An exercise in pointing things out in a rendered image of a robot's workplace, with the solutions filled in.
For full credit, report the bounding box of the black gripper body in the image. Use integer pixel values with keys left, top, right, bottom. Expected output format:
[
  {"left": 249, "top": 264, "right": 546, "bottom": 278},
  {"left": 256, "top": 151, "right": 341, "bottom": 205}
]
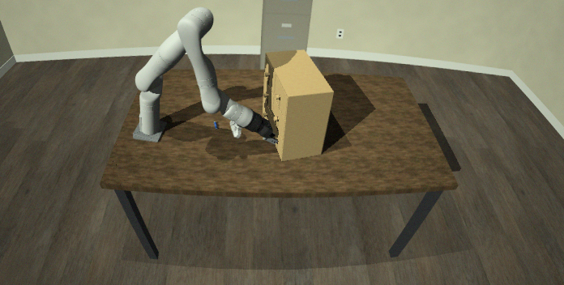
[{"left": 229, "top": 105, "right": 273, "bottom": 138}]

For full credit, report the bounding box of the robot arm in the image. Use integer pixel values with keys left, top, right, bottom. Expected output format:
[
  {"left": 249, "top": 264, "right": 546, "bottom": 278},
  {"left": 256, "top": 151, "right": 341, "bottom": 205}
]
[{"left": 135, "top": 7, "right": 242, "bottom": 135}]

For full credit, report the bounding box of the tan wooden chest of drawers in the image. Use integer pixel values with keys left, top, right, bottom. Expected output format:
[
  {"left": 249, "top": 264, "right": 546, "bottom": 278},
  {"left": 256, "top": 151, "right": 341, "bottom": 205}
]
[{"left": 265, "top": 49, "right": 334, "bottom": 161}]

